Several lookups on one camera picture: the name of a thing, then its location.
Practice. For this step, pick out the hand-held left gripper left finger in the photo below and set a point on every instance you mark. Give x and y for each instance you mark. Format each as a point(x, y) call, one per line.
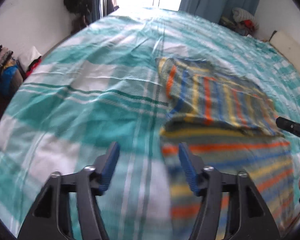
point(108, 167)

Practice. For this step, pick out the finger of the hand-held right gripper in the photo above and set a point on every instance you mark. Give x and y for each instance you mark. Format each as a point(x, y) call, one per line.
point(292, 127)

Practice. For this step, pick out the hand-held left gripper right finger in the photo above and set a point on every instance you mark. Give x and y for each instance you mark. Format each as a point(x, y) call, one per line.
point(188, 170)

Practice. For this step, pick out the striped knit sweater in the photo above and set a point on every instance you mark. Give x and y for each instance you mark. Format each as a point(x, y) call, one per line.
point(215, 100)

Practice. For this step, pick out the heap of clothes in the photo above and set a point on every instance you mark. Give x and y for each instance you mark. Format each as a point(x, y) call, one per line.
point(242, 20)

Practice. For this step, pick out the pile of folded clothes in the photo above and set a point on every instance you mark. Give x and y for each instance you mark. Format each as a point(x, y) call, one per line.
point(2, 65)

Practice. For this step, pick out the bed with teal checkered sheet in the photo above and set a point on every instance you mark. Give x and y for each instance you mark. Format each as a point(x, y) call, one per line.
point(90, 92)

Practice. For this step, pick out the white board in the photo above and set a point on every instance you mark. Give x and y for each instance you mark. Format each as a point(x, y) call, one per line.
point(290, 47)

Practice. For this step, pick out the red box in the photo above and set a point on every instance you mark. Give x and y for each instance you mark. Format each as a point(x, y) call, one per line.
point(33, 67)

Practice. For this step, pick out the white bag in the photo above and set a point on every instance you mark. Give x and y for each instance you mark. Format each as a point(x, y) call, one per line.
point(30, 56)

